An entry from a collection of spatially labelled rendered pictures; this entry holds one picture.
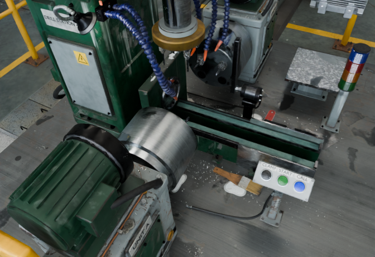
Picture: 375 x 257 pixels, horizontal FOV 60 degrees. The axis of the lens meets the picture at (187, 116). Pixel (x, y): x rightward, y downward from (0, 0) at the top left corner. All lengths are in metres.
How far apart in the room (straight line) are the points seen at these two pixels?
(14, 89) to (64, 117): 1.72
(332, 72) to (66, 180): 1.32
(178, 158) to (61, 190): 0.42
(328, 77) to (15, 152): 1.46
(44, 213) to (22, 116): 1.70
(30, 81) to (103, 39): 2.33
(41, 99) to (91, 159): 1.73
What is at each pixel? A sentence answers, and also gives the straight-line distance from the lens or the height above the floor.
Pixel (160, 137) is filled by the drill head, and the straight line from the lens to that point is 1.01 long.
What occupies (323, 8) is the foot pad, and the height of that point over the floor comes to 1.26.
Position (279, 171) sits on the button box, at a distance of 1.04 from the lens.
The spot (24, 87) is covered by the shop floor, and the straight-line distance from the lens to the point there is 3.34.
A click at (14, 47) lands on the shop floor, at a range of 3.96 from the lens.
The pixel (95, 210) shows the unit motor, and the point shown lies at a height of 1.32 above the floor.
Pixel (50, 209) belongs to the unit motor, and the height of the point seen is 1.35.
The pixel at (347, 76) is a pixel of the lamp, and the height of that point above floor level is 1.10.
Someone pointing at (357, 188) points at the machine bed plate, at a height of 0.80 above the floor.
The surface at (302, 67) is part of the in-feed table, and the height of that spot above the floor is 0.92.
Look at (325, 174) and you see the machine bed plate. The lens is 1.43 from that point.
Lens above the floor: 1.92
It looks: 47 degrees down
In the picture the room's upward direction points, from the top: 3 degrees counter-clockwise
